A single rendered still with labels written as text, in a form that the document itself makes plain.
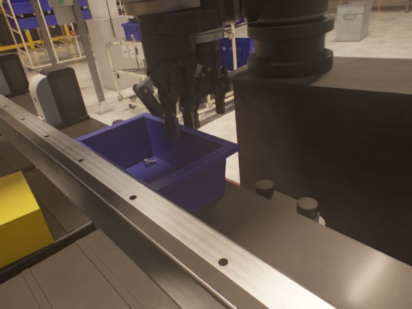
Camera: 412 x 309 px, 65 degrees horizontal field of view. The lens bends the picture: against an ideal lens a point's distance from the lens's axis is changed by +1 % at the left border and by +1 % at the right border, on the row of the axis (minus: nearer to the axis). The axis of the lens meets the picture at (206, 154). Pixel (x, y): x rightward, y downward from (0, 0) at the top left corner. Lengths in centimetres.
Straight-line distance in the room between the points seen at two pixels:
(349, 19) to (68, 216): 611
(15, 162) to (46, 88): 47
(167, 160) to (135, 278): 38
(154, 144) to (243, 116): 48
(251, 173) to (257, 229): 69
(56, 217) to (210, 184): 23
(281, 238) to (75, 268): 25
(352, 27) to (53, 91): 574
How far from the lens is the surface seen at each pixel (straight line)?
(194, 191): 43
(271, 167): 104
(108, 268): 22
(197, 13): 40
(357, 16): 623
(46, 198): 31
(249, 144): 104
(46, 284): 23
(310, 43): 94
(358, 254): 40
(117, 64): 456
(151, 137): 60
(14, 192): 27
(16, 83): 133
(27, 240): 25
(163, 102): 50
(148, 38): 46
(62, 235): 26
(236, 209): 45
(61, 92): 87
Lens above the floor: 115
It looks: 28 degrees down
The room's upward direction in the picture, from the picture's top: 7 degrees counter-clockwise
